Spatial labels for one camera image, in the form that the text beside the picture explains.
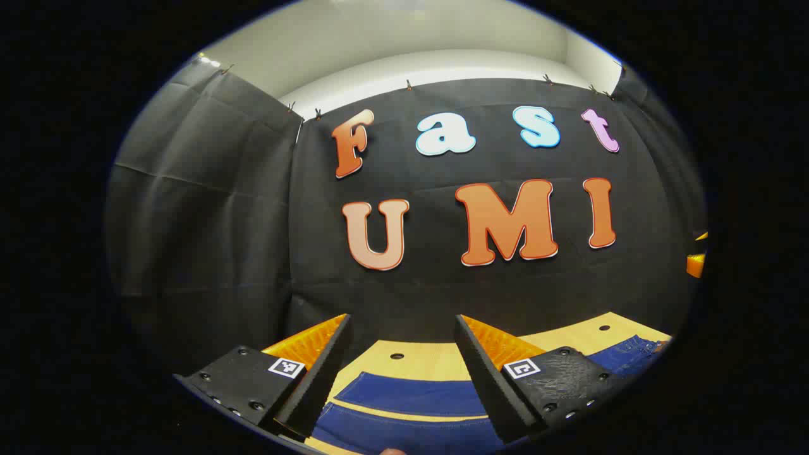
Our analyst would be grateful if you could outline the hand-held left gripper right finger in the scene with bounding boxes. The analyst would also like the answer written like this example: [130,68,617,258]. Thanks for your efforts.
[454,314,624,444]

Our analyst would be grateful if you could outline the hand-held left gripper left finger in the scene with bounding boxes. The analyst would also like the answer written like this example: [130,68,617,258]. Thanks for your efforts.
[174,313,353,443]

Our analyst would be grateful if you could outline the blue jeans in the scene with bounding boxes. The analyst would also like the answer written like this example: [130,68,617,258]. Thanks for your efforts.
[310,335,671,455]

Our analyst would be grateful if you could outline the black backdrop cloth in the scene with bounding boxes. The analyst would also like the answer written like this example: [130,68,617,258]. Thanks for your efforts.
[104,54,709,380]

